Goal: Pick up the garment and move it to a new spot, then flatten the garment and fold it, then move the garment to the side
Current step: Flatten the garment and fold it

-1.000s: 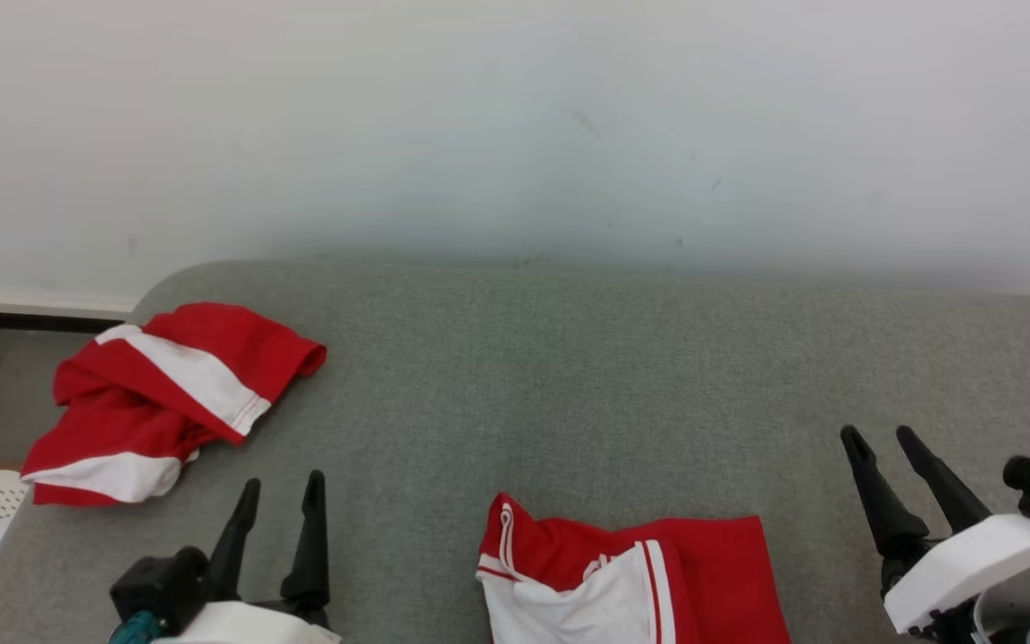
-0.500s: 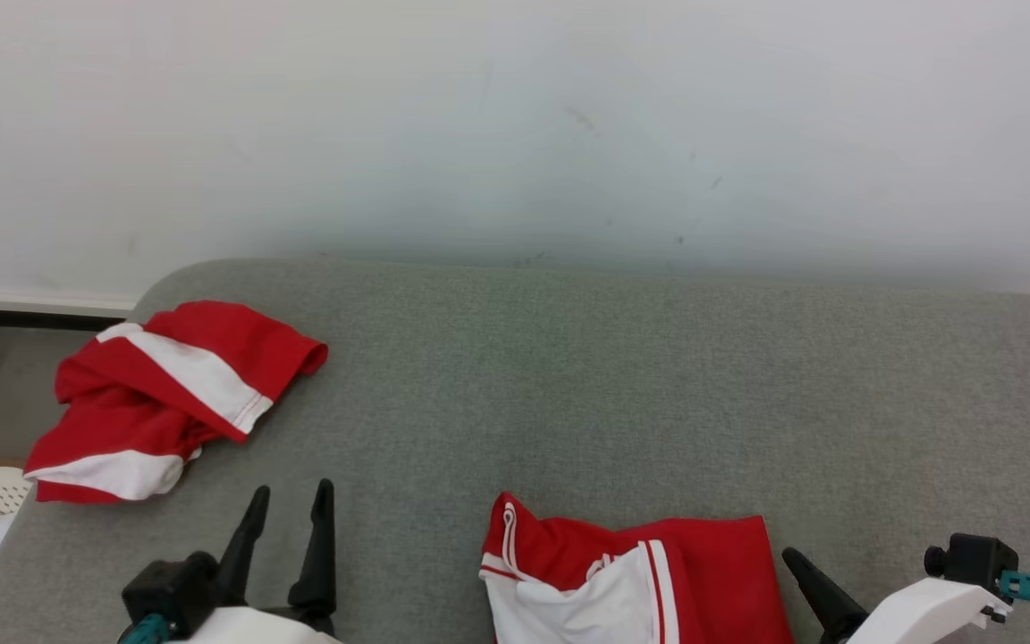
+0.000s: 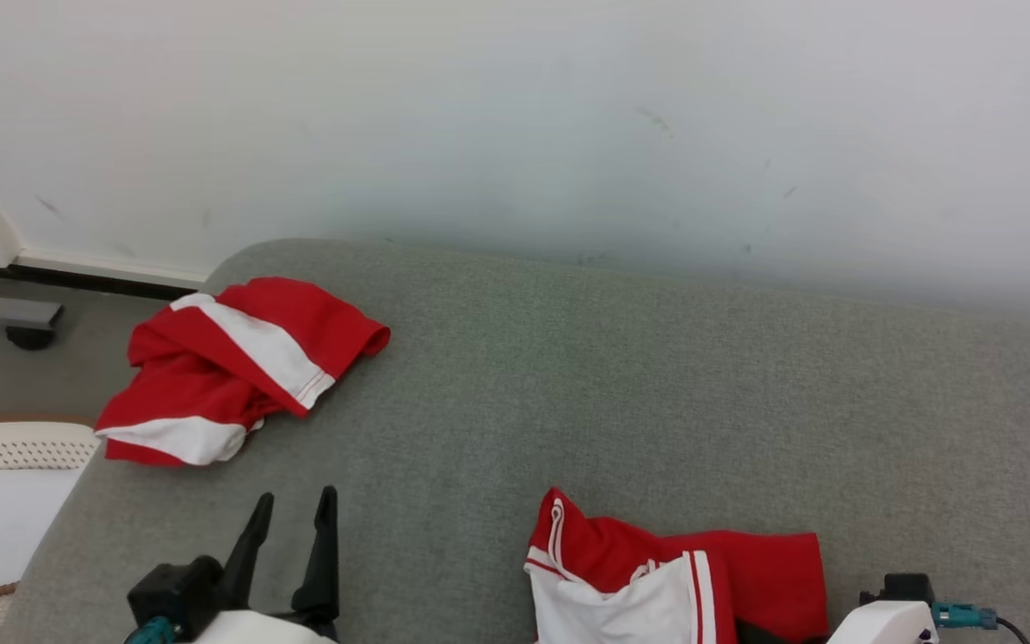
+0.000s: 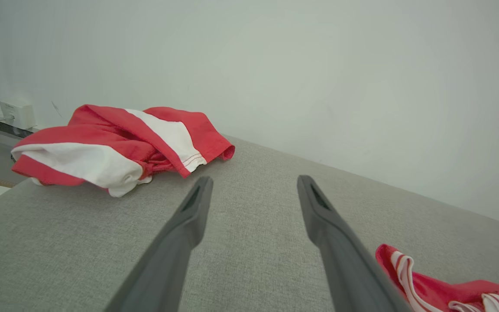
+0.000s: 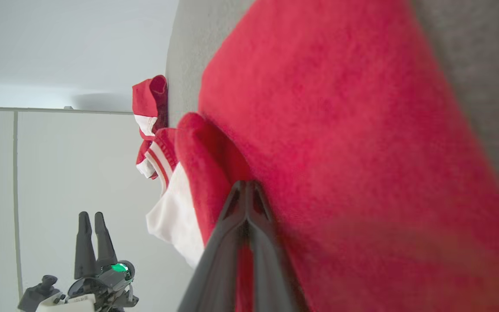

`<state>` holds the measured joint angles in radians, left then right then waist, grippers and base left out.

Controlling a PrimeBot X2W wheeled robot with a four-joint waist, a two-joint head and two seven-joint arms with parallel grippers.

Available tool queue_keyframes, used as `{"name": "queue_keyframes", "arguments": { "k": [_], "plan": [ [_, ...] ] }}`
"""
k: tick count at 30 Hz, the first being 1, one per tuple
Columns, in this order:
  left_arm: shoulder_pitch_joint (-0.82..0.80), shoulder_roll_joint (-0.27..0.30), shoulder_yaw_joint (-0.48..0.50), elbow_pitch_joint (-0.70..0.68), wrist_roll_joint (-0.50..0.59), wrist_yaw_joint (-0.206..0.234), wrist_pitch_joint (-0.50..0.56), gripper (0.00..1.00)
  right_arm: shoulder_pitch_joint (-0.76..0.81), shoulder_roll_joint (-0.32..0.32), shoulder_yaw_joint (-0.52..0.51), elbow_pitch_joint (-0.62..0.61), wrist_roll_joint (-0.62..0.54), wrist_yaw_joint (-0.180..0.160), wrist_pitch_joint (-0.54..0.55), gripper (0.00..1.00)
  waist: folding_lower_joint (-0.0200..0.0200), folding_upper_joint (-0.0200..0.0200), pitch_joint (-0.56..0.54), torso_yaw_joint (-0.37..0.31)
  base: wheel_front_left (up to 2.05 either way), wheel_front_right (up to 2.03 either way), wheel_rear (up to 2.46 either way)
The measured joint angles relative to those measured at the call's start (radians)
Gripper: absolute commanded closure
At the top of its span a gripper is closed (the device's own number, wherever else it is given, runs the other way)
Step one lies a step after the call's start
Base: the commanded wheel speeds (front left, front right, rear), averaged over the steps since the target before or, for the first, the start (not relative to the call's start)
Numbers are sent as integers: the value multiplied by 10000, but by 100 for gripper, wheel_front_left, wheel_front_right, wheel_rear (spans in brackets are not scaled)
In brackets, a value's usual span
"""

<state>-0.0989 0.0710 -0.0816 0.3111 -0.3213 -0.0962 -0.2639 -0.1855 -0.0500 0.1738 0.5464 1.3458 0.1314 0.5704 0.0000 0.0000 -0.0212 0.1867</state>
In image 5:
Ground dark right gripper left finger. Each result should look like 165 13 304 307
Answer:
178 181 248 312

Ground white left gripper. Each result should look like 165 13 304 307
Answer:
37 211 140 312

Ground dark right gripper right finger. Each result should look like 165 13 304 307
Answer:
246 181 306 312

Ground red Bulls jersey white sleeves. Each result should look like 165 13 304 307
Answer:
145 0 499 312

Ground red shorts white trim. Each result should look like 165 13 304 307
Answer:
131 75 168 180

